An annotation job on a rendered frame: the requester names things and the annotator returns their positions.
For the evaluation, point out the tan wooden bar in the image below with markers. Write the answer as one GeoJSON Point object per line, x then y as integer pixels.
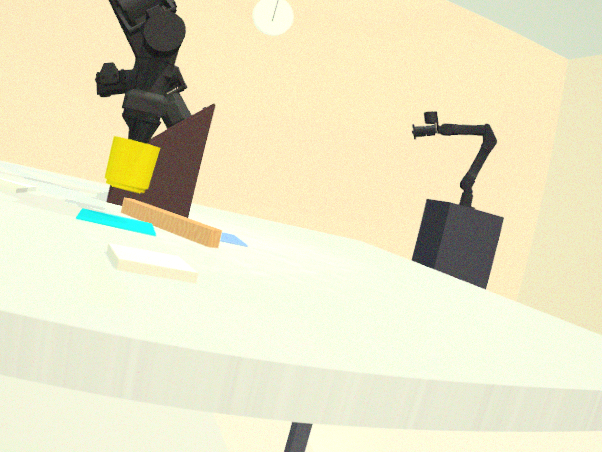
{"type": "Point", "coordinates": [184, 227]}

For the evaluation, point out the cream flat bar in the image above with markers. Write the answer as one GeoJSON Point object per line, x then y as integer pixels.
{"type": "Point", "coordinates": [146, 262]}

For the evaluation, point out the yellow cup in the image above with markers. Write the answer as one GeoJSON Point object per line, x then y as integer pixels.
{"type": "Point", "coordinates": [130, 164]}

